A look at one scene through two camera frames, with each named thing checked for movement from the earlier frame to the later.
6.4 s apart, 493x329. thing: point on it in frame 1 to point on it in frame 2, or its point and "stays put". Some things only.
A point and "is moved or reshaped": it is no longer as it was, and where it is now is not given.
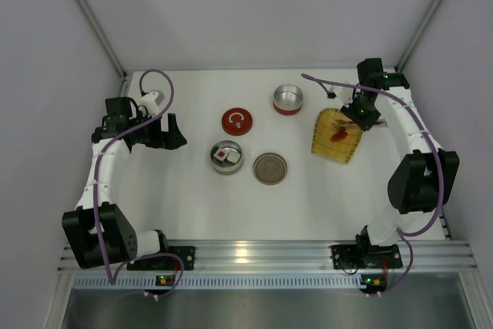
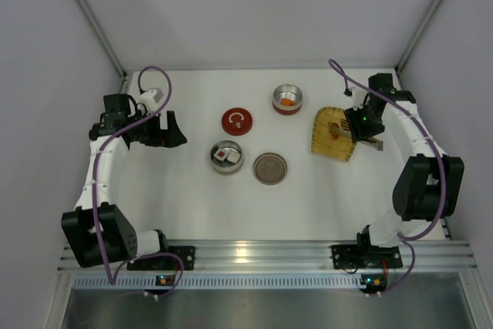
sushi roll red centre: x=220 y=155 stays put
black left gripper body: x=163 y=131 stays put
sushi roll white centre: x=233 y=156 stays put
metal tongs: x=379 y=121 is moved or reshaped
